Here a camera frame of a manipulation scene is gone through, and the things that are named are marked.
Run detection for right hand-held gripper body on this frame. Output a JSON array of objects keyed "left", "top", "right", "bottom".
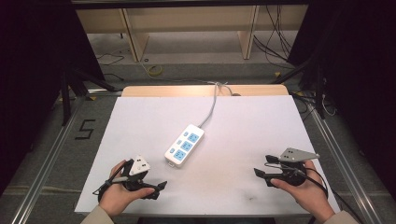
[{"left": 273, "top": 147, "right": 320, "bottom": 188}]

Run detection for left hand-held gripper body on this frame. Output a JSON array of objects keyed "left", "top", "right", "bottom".
[{"left": 120, "top": 155, "right": 157, "bottom": 191}]

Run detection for person's left hand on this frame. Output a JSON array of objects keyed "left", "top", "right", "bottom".
[{"left": 98, "top": 160, "right": 156, "bottom": 217}]

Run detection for person's right hand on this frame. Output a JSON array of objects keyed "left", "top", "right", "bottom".
[{"left": 270, "top": 160, "right": 336, "bottom": 224}]

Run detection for white power strip blue sockets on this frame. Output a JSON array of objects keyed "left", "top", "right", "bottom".
[{"left": 163, "top": 123, "right": 205, "bottom": 169}]

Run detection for black metal stand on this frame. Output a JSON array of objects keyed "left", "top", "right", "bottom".
[
  {"left": 60, "top": 63, "right": 123, "bottom": 127},
  {"left": 271, "top": 57, "right": 329, "bottom": 120}
]

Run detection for black curtain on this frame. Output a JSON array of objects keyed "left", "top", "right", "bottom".
[
  {"left": 286, "top": 0, "right": 396, "bottom": 190},
  {"left": 0, "top": 0, "right": 106, "bottom": 197}
]

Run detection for light wooden shelf unit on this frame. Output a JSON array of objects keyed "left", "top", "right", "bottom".
[{"left": 75, "top": 4, "right": 310, "bottom": 63}]

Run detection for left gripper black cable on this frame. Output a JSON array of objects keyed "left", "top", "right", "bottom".
[{"left": 92, "top": 159, "right": 134, "bottom": 203}]

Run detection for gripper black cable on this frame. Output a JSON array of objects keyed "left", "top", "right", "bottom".
[
  {"left": 264, "top": 161, "right": 366, "bottom": 224},
  {"left": 92, "top": 159, "right": 134, "bottom": 203}
]

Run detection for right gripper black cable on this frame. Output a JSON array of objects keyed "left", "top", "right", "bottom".
[{"left": 264, "top": 161, "right": 366, "bottom": 224}]

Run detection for aluminium floor rail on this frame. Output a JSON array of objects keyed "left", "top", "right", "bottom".
[
  {"left": 306, "top": 101, "right": 386, "bottom": 224},
  {"left": 10, "top": 95, "right": 87, "bottom": 224}
]

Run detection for thin white cable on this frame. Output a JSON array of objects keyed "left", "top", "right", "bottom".
[{"left": 320, "top": 92, "right": 338, "bottom": 118}]

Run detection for grey power strip cable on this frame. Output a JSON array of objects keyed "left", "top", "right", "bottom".
[{"left": 197, "top": 80, "right": 241, "bottom": 129}]

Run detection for thin black floor cable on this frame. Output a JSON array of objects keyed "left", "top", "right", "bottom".
[{"left": 95, "top": 51, "right": 126, "bottom": 82}]

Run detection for bundle of black cables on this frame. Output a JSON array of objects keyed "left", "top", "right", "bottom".
[{"left": 252, "top": 5, "right": 296, "bottom": 70}]

